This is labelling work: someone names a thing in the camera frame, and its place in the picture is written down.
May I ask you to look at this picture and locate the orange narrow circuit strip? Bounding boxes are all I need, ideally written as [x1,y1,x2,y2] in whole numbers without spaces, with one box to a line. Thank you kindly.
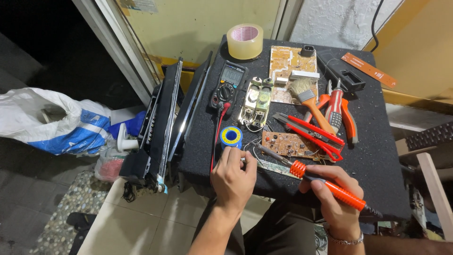
[341,52,398,89]

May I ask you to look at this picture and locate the white blue plastic sack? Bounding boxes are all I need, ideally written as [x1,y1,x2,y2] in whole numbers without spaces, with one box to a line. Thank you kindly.
[0,87,112,156]

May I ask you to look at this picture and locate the white plastic fitting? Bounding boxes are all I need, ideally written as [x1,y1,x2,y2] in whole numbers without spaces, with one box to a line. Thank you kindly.
[116,123,139,152]

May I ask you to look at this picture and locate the wooden chair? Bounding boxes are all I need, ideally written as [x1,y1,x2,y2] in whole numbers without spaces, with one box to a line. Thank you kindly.
[394,121,453,241]

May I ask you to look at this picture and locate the red grey screwdriver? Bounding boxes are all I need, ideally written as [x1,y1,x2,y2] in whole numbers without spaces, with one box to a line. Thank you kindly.
[324,79,344,134]

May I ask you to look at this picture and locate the green narrow circuit strip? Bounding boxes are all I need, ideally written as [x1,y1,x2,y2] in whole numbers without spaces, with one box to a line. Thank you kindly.
[241,157,302,180]

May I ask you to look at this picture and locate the small brown circuit board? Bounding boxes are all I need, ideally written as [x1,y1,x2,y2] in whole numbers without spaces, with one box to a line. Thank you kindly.
[261,131,335,163]

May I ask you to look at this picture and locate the clear packing tape roll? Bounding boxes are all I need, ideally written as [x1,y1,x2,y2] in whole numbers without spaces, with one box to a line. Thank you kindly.
[226,23,264,60]

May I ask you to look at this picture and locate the silver wrist bracelet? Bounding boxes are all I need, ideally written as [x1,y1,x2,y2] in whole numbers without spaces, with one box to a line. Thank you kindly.
[324,227,365,246]

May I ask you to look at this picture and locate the black multimeter probe lead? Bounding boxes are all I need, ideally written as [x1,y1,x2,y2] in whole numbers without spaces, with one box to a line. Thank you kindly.
[211,103,224,170]

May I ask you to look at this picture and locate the black flat television panel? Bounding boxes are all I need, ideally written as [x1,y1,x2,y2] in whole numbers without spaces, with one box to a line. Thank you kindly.
[119,57,184,193]

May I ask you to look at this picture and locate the blue plastic bag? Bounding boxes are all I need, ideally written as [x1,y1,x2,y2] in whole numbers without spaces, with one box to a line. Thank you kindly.
[108,110,147,139]

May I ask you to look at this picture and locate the clear bag with red contents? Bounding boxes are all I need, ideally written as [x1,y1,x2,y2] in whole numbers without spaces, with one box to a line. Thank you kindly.
[94,149,129,183]

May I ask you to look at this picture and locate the black digital multimeter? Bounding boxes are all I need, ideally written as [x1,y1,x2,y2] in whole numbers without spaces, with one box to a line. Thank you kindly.
[209,60,250,111]

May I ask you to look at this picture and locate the black foam table mat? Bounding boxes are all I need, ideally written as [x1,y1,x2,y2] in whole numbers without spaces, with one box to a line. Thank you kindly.
[178,35,412,222]

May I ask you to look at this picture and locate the orange handled paint brush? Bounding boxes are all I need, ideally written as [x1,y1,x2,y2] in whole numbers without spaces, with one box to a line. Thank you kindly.
[288,78,337,136]

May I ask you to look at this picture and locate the person's right hand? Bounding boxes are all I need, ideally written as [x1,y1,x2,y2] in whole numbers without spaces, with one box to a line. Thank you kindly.
[298,165,365,240]

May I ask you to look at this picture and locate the large yellow circuit board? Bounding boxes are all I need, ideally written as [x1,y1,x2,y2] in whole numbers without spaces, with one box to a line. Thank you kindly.
[268,45,320,105]

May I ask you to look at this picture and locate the black thin television panel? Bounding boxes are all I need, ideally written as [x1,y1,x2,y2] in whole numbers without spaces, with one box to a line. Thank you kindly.
[167,51,214,167]

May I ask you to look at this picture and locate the red multimeter probe lead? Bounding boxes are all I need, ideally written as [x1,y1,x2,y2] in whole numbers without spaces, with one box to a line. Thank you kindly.
[210,103,231,174]

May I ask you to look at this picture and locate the person's left hand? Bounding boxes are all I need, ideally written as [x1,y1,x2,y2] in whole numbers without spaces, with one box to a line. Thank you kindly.
[210,146,258,212]

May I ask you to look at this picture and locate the black power cable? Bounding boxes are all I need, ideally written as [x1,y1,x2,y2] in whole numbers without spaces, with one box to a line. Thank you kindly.
[370,0,386,53]

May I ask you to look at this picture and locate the orange handled pliers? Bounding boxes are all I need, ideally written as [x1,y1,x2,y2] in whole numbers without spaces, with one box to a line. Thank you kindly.
[303,80,359,145]

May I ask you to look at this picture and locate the blue solder wire spool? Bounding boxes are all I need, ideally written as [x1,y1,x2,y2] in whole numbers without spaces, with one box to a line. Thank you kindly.
[219,126,244,151]

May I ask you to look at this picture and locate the black plastic casing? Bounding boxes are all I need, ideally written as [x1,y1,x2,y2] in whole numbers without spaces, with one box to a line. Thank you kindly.
[316,50,366,93]

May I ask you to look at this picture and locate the red utility knife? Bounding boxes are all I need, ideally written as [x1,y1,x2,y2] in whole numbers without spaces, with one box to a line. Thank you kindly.
[273,113,345,162]

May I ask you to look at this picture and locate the person's dark trousers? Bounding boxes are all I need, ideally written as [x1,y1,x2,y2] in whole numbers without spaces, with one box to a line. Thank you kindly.
[193,196,328,255]

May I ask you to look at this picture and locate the metal speaker pair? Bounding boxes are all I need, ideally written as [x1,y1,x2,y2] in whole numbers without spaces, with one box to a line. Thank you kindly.
[238,77,275,128]

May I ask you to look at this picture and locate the orange soldering iron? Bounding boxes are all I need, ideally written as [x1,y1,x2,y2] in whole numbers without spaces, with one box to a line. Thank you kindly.
[252,142,383,218]

